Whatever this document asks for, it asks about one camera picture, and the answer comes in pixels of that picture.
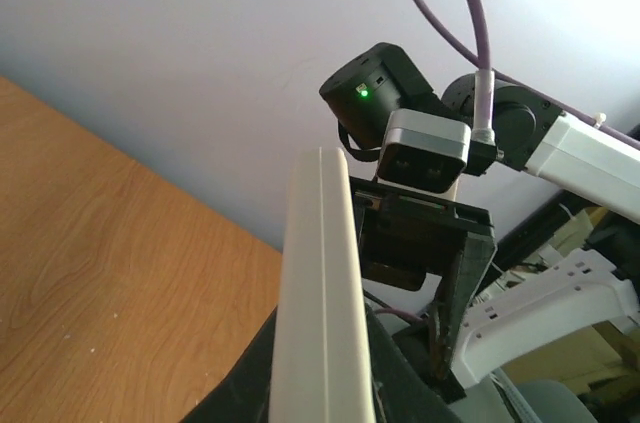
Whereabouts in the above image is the white phone case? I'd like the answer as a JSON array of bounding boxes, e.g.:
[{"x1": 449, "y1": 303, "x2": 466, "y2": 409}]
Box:
[{"x1": 269, "y1": 146, "x2": 377, "y2": 423}]

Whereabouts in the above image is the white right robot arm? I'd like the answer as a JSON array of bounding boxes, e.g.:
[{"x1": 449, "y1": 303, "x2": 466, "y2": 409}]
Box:
[{"x1": 319, "y1": 43, "x2": 639, "y2": 402}]

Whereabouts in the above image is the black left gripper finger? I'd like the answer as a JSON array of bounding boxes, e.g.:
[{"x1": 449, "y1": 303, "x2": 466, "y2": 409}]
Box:
[{"x1": 182, "y1": 302, "x2": 451, "y2": 423}]

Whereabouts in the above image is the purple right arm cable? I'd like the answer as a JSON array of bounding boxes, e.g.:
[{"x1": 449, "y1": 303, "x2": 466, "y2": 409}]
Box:
[{"x1": 392, "y1": 0, "x2": 640, "y2": 149}]

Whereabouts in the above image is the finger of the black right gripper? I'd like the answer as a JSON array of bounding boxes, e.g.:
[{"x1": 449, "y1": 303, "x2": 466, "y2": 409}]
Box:
[{"x1": 428, "y1": 237, "x2": 496, "y2": 402}]

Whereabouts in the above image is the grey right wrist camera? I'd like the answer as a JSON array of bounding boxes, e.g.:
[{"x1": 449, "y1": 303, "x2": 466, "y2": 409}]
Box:
[{"x1": 376, "y1": 109, "x2": 471, "y2": 194}]

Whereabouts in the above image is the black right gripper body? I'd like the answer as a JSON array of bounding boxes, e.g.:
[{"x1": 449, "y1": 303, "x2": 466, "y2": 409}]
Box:
[{"x1": 349, "y1": 177, "x2": 495, "y2": 293}]

